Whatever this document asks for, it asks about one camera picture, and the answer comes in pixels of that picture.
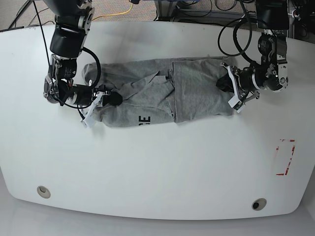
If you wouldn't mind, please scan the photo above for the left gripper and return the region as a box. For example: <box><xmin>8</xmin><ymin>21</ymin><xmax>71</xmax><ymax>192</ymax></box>
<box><xmin>216</xmin><ymin>62</ymin><xmax>260</xmax><ymax>105</ymax></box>

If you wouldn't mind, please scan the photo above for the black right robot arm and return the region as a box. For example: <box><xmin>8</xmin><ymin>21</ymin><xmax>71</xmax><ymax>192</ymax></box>
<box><xmin>43</xmin><ymin>0</ymin><xmax>123</xmax><ymax>127</ymax></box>

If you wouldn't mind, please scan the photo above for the grey t-shirt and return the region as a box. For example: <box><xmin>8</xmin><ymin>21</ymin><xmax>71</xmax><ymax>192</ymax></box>
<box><xmin>92</xmin><ymin>57</ymin><xmax>235</xmax><ymax>127</ymax></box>

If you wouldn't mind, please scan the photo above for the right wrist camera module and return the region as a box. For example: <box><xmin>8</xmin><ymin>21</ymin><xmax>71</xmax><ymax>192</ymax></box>
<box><xmin>81</xmin><ymin>117</ymin><xmax>95</xmax><ymax>128</ymax></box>

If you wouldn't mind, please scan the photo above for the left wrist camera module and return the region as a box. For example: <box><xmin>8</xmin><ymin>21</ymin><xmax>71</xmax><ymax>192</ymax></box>
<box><xmin>228</xmin><ymin>96</ymin><xmax>245</xmax><ymax>113</ymax></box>

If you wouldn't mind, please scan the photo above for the table grommet hole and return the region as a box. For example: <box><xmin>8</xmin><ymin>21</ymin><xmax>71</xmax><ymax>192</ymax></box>
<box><xmin>252</xmin><ymin>198</ymin><xmax>267</xmax><ymax>211</ymax></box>
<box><xmin>37</xmin><ymin>186</ymin><xmax>51</xmax><ymax>199</ymax></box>

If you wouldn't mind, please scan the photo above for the yellow cable on floor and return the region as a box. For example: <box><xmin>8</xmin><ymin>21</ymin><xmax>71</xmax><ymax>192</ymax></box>
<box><xmin>92</xmin><ymin>0</ymin><xmax>140</xmax><ymax>22</ymax></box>

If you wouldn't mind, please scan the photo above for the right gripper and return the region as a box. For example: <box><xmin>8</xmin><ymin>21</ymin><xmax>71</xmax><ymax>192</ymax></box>
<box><xmin>76</xmin><ymin>86</ymin><xmax>123</xmax><ymax>120</ymax></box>

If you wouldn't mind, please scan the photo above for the red tape rectangle marking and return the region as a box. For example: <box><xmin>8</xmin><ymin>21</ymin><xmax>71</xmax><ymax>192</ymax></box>
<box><xmin>273</xmin><ymin>139</ymin><xmax>296</xmax><ymax>176</ymax></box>

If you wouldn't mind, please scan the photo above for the right table grommet hole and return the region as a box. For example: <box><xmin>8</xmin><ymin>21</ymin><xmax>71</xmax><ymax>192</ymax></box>
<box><xmin>252</xmin><ymin>198</ymin><xmax>267</xmax><ymax>211</ymax></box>

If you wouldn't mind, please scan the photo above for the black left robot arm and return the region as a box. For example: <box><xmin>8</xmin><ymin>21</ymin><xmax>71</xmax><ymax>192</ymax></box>
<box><xmin>216</xmin><ymin>0</ymin><xmax>289</xmax><ymax>113</ymax></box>

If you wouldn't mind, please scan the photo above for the left table grommet hole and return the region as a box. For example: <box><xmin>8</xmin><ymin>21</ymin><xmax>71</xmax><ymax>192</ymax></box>
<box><xmin>37</xmin><ymin>186</ymin><xmax>51</xmax><ymax>199</ymax></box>

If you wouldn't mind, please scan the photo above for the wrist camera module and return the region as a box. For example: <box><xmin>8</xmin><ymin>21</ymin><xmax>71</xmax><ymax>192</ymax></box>
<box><xmin>81</xmin><ymin>117</ymin><xmax>95</xmax><ymax>128</ymax></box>
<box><xmin>228</xmin><ymin>96</ymin><xmax>245</xmax><ymax>113</ymax></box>

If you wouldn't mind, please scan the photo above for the aluminium frame structure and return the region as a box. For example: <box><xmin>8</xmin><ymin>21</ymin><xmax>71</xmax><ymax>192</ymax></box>
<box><xmin>154</xmin><ymin>0</ymin><xmax>283</xmax><ymax>29</ymax></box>

